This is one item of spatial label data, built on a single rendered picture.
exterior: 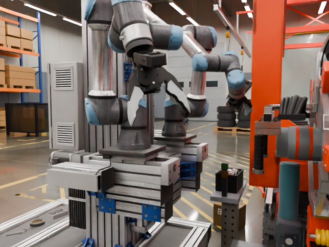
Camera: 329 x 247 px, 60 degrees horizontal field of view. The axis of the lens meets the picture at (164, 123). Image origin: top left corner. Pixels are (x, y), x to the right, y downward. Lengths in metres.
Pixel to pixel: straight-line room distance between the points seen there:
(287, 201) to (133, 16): 1.08
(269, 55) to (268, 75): 0.11
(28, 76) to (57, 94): 10.98
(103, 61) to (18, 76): 11.19
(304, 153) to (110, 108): 0.80
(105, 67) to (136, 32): 0.49
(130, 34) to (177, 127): 1.03
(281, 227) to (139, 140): 0.87
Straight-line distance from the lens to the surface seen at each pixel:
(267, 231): 2.01
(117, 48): 0.87
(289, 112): 1.10
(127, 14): 0.75
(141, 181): 1.23
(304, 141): 1.26
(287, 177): 1.43
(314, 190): 1.48
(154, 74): 0.69
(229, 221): 2.06
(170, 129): 1.67
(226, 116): 9.83
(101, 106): 1.19
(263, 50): 1.77
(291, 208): 1.48
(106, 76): 1.20
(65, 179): 1.30
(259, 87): 1.75
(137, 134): 1.23
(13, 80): 12.20
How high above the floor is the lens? 1.03
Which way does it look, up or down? 4 degrees down
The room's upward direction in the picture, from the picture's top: straight up
